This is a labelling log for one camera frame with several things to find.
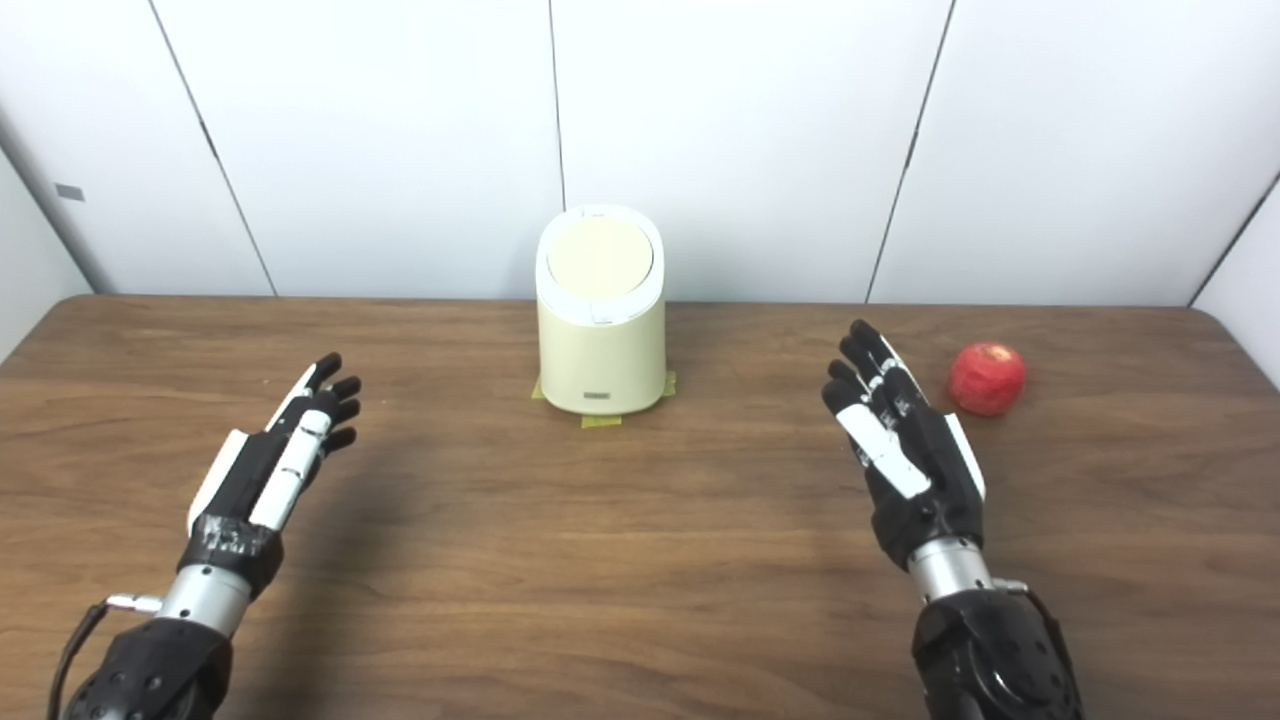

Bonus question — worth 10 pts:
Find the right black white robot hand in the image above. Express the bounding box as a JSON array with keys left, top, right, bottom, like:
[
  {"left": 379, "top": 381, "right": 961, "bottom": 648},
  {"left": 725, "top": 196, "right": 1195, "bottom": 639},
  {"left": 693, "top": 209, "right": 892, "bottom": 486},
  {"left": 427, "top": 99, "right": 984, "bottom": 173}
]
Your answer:
[{"left": 822, "top": 320, "right": 987, "bottom": 572}]

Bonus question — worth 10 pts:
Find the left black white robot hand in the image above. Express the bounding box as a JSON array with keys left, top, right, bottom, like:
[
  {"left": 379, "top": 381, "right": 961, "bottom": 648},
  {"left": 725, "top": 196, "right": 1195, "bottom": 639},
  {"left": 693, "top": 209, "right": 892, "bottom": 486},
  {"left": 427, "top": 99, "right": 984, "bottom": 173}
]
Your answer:
[{"left": 180, "top": 352, "right": 363, "bottom": 601}]

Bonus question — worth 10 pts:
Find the red apple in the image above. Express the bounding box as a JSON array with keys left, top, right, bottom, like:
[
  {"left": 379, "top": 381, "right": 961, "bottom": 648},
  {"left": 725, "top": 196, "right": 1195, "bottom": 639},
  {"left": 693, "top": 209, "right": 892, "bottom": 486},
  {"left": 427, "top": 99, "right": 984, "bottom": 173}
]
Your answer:
[{"left": 947, "top": 341, "right": 1028, "bottom": 417}]

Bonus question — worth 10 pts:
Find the cream round bin lid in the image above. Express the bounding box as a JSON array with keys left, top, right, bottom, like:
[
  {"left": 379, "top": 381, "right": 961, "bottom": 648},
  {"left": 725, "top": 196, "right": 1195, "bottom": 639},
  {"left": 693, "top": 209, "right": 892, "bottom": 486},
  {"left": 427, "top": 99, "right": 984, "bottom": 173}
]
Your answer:
[{"left": 546, "top": 218, "right": 655, "bottom": 299}]

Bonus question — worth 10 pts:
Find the cream-colored bin body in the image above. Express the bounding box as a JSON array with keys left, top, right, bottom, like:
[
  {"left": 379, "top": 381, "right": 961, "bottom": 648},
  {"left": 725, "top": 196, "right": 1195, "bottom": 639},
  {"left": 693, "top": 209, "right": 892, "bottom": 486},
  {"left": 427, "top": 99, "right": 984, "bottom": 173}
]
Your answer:
[{"left": 535, "top": 204, "right": 667, "bottom": 416}]

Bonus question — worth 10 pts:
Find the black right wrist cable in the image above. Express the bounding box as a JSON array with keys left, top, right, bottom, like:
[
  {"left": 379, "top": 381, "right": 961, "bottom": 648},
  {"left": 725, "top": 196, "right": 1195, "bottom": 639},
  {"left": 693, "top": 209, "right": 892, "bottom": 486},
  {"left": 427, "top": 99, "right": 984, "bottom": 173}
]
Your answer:
[{"left": 995, "top": 577, "right": 1083, "bottom": 701}]

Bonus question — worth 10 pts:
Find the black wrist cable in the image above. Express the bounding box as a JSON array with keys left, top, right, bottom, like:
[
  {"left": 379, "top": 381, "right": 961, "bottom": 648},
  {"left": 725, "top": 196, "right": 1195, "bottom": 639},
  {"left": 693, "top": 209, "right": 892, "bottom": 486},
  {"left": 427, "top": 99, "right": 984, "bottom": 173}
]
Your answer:
[
  {"left": 47, "top": 594, "right": 162, "bottom": 720},
  {"left": 995, "top": 577, "right": 1083, "bottom": 701}
]

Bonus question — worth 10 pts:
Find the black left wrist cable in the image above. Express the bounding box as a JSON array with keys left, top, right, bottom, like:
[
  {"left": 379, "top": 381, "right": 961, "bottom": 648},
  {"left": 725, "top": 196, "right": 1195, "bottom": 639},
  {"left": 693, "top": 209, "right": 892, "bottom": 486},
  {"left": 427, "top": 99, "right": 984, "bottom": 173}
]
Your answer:
[{"left": 47, "top": 594, "right": 162, "bottom": 720}]

